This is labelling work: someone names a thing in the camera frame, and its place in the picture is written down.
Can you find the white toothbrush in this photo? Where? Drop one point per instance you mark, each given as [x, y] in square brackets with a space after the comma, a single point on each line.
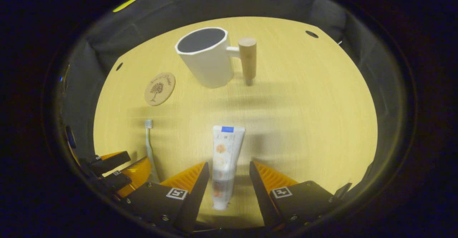
[149, 141]

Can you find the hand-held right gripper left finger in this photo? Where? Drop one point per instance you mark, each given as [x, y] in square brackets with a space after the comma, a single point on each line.
[196, 198]

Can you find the black backdrop cloth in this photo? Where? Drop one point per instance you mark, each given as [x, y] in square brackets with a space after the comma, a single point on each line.
[250, 1]

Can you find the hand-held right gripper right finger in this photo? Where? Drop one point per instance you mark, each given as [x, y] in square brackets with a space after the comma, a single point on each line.
[264, 198]

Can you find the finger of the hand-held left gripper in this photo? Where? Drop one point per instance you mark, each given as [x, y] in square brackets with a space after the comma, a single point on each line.
[137, 170]
[111, 162]

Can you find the round wooden coaster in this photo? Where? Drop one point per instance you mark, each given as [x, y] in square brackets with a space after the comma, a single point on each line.
[159, 89]

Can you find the black desk grommet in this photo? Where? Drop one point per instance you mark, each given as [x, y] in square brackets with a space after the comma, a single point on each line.
[312, 34]
[119, 66]

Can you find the white toothpaste tube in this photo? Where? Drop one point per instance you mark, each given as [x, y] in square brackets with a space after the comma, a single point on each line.
[225, 152]

